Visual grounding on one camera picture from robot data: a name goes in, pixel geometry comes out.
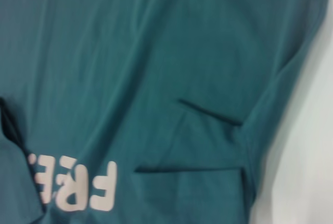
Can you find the teal t-shirt with FREE print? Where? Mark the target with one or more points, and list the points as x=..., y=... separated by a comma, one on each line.
x=130, y=52

